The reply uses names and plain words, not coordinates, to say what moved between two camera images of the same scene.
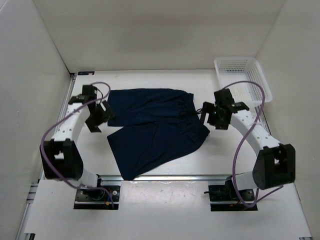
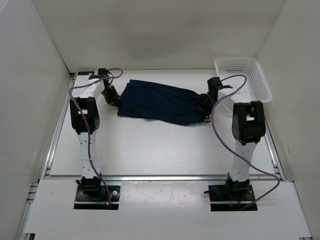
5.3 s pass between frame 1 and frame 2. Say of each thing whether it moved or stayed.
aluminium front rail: stayed
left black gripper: moved
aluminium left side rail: stayed
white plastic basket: stayed
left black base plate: stayed
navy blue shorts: moved
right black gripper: moved
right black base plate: stayed
